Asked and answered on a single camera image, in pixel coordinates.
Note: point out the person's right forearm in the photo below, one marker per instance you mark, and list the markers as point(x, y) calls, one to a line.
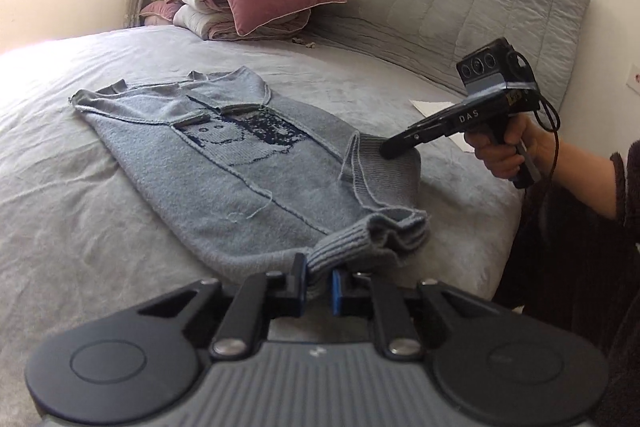
point(590, 178)

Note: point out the grey folded quilt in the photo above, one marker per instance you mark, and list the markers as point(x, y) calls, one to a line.
point(213, 20)

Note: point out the person's right hand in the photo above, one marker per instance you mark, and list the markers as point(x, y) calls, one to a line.
point(502, 159)

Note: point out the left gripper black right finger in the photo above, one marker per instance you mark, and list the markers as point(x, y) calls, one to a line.
point(405, 323)

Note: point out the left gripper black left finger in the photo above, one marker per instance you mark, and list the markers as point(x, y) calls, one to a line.
point(230, 321)

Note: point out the grey knitted sweater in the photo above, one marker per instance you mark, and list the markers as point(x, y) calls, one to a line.
point(248, 179)

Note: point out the white paper on bed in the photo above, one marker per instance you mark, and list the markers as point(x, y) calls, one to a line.
point(427, 109)

